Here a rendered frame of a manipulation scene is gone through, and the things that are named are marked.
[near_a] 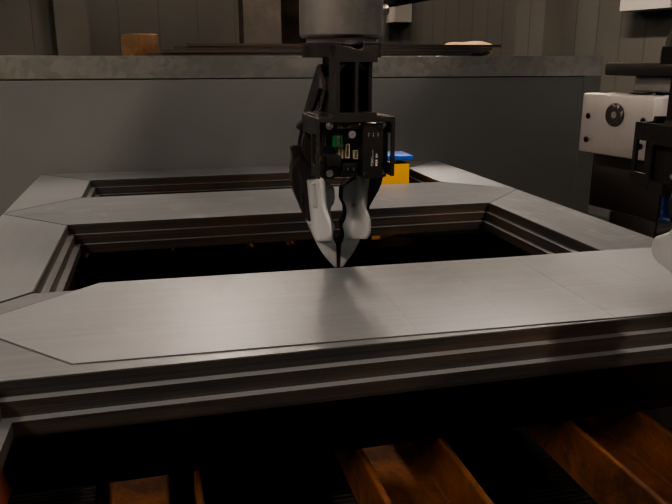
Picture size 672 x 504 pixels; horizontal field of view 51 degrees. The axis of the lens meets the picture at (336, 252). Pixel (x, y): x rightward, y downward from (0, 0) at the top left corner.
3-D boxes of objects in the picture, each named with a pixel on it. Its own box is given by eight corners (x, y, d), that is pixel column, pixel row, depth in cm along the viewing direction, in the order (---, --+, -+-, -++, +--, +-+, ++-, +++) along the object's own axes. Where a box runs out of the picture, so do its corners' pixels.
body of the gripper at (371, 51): (313, 187, 60) (312, 41, 57) (294, 172, 69) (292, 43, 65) (397, 183, 62) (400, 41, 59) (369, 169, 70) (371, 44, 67)
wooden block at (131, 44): (158, 56, 164) (157, 33, 163) (133, 56, 161) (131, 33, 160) (146, 56, 172) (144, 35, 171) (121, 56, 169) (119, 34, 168)
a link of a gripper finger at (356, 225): (350, 279, 65) (350, 181, 63) (334, 262, 71) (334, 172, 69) (382, 277, 66) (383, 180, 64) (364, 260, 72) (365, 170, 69)
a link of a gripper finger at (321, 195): (317, 282, 65) (316, 183, 62) (304, 264, 70) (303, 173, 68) (350, 279, 65) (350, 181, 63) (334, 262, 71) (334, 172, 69)
